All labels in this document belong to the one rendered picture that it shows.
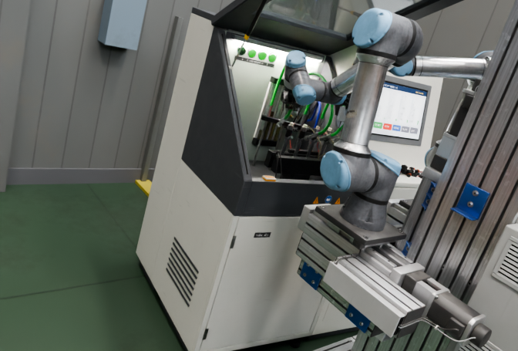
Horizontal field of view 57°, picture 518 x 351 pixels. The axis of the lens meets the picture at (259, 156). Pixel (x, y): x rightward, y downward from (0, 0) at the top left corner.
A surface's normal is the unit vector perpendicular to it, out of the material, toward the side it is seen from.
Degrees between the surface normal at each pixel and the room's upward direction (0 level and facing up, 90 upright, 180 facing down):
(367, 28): 82
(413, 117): 76
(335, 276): 90
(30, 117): 90
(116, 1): 90
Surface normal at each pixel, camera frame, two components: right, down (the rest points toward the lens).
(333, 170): -0.87, 0.04
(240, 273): 0.50, 0.40
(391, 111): 0.55, 0.16
